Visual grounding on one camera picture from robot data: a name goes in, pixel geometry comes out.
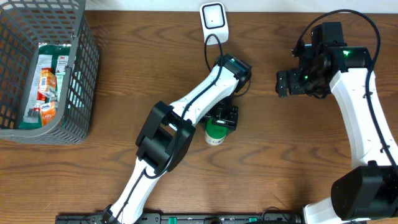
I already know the green lidded white canister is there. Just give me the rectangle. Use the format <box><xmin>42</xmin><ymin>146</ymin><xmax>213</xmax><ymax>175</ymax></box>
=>
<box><xmin>205</xmin><ymin>119</ymin><xmax>228</xmax><ymax>146</ymax></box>

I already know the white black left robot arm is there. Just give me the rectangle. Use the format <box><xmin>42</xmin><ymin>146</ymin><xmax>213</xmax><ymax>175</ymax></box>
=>
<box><xmin>102</xmin><ymin>54</ymin><xmax>251</xmax><ymax>223</ymax></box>

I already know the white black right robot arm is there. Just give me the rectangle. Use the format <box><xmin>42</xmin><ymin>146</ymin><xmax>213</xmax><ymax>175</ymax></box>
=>
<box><xmin>275</xmin><ymin>22</ymin><xmax>397</xmax><ymax>223</ymax></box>

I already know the white black barcode scanner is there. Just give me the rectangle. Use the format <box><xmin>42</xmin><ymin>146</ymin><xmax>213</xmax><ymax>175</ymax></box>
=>
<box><xmin>200</xmin><ymin>2</ymin><xmax>229</xmax><ymax>45</ymax></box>

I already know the orange tissue packet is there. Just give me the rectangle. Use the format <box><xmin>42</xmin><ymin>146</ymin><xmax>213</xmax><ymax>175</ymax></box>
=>
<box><xmin>40</xmin><ymin>101</ymin><xmax>58</xmax><ymax>126</ymax></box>

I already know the orange snack packet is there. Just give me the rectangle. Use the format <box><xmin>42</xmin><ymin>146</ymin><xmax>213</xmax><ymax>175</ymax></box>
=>
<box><xmin>38</xmin><ymin>68</ymin><xmax>57</xmax><ymax>98</ymax></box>

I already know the white green flat package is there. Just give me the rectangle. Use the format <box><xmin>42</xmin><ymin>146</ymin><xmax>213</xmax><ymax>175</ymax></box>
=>
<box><xmin>19</xmin><ymin>44</ymin><xmax>70</xmax><ymax>130</ymax></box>

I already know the grey plastic mesh basket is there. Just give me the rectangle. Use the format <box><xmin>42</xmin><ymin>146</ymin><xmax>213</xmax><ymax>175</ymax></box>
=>
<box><xmin>1</xmin><ymin>0</ymin><xmax>100</xmax><ymax>145</ymax></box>

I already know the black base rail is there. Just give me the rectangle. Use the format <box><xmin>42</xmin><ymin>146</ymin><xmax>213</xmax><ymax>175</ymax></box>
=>
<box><xmin>55</xmin><ymin>211</ymin><xmax>304</xmax><ymax>224</ymax></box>

